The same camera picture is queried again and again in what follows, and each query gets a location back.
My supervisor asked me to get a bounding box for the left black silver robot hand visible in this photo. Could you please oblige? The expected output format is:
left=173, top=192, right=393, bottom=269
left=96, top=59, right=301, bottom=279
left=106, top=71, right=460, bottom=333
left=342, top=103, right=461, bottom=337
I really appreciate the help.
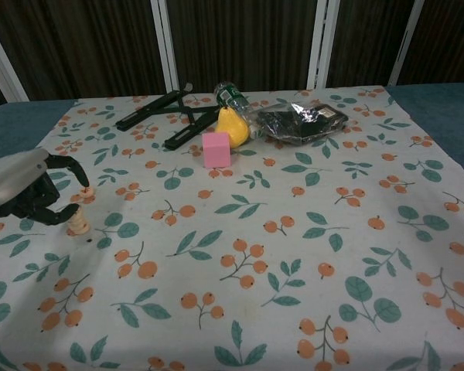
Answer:
left=0, top=148, right=90, bottom=227

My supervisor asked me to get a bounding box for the blue table cover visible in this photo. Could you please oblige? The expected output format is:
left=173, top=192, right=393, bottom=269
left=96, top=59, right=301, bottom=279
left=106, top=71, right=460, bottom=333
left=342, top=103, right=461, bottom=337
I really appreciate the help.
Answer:
left=0, top=83, right=464, bottom=182

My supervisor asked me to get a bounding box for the black folding laptop stand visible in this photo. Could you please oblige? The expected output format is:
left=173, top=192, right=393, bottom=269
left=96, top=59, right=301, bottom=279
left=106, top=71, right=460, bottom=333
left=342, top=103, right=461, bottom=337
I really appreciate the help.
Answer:
left=114, top=81, right=221, bottom=151

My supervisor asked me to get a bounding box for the pink cube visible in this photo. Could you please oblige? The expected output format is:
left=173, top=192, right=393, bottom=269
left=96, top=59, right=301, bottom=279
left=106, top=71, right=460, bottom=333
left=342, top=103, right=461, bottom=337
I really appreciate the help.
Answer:
left=202, top=132, right=232, bottom=168

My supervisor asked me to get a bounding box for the yellow pear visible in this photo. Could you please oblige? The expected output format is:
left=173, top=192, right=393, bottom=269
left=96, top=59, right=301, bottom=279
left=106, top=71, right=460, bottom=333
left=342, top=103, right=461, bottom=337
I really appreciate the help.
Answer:
left=216, top=107, right=251, bottom=148

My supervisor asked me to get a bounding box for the clear plastic water bottle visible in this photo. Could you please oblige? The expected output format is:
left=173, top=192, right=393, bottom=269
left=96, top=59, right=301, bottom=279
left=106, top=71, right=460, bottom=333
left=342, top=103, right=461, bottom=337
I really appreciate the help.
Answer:
left=214, top=80, right=258, bottom=140

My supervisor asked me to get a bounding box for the floral fruit print tablecloth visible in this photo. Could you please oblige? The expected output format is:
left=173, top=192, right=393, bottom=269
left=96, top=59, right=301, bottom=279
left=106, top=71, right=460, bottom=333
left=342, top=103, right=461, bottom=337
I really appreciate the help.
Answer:
left=0, top=85, right=464, bottom=371

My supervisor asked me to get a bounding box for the black item in plastic bag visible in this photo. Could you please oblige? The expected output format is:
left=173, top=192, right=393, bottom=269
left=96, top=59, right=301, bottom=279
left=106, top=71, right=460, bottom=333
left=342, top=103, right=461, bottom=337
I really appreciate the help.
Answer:
left=254, top=100, right=349, bottom=148

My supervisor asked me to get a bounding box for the white partition post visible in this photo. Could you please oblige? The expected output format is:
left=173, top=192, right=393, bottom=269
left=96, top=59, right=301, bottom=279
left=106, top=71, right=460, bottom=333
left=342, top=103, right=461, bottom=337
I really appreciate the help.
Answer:
left=150, top=0, right=181, bottom=92
left=0, top=13, right=28, bottom=104
left=386, top=0, right=426, bottom=87
left=307, top=0, right=341, bottom=90

